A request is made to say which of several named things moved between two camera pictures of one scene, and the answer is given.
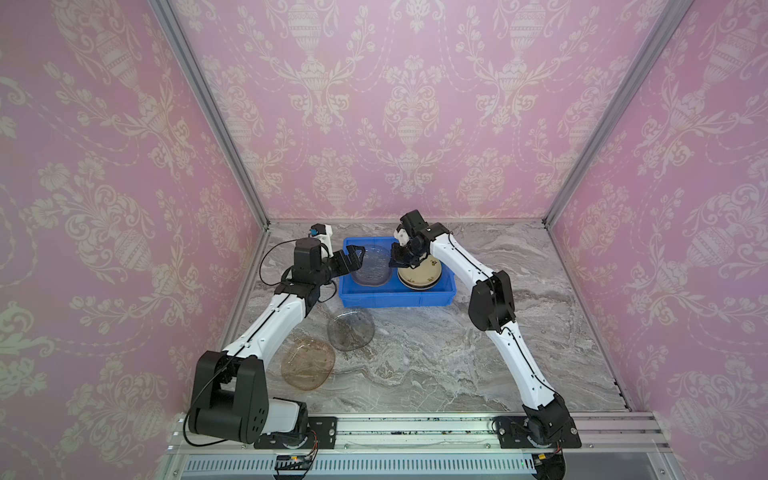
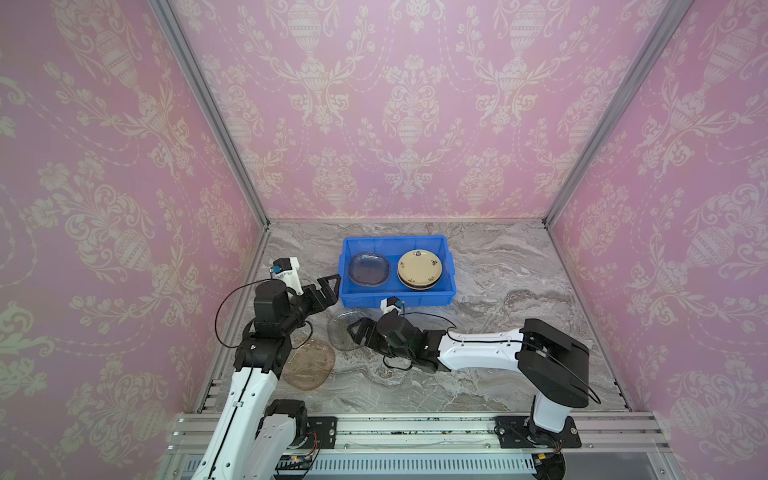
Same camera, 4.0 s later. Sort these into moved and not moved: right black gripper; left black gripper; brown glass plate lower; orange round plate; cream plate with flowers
Moved: left black gripper; right black gripper
Not moved: cream plate with flowers; brown glass plate lower; orange round plate
